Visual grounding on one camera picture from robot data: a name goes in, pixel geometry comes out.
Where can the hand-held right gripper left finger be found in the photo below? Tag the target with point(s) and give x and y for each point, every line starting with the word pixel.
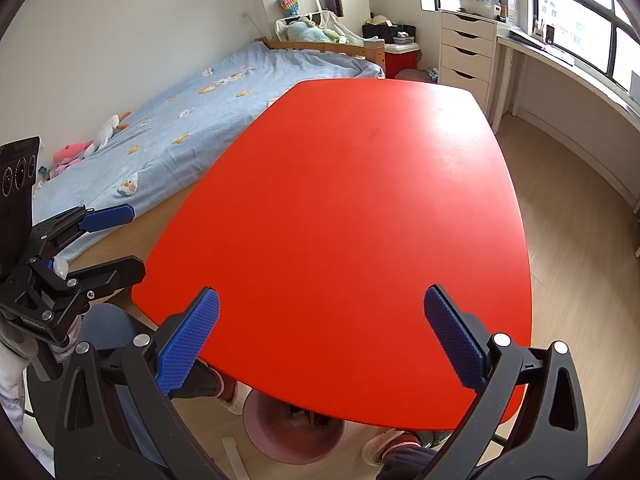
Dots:
pixel 187 345

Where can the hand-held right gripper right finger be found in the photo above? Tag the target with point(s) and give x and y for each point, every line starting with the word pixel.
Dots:
pixel 455 345

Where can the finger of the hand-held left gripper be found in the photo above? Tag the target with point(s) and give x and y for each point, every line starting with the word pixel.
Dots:
pixel 120 272
pixel 107 217

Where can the pink waste bin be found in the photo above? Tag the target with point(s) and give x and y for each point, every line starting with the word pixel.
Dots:
pixel 300 435

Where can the person's left hand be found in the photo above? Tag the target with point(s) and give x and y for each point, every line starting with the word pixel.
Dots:
pixel 70 340

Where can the person's left leg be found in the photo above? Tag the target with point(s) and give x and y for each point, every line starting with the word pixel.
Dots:
pixel 110 325

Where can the person's leg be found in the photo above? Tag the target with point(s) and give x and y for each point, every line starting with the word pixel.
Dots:
pixel 407 465
pixel 110 325

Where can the pink plush toy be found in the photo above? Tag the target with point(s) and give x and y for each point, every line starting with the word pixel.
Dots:
pixel 70 157

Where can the white duck plush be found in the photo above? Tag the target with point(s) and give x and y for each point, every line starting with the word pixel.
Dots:
pixel 107 132

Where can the person's right leg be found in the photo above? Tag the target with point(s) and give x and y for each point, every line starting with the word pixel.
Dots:
pixel 407 465

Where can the bed with blue sheet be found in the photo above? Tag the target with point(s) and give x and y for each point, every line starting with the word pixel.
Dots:
pixel 210 110

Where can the red table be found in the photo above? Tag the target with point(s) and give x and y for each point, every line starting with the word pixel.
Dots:
pixel 350 235

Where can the green plush toy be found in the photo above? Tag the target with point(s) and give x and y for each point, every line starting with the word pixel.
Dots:
pixel 315 32

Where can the rainbow hanging toy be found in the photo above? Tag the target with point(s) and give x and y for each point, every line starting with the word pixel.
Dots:
pixel 290 4

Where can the white drawer unit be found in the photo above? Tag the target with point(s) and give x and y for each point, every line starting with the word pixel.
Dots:
pixel 467 60

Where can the red cooler box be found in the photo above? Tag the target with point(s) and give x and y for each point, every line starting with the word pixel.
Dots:
pixel 400 60

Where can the white bassinet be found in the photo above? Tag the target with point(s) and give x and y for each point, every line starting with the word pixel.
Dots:
pixel 350 35

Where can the black storage box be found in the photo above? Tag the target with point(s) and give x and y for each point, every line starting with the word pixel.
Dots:
pixel 385 34

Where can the window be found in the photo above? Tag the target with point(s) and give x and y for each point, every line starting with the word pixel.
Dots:
pixel 575 10

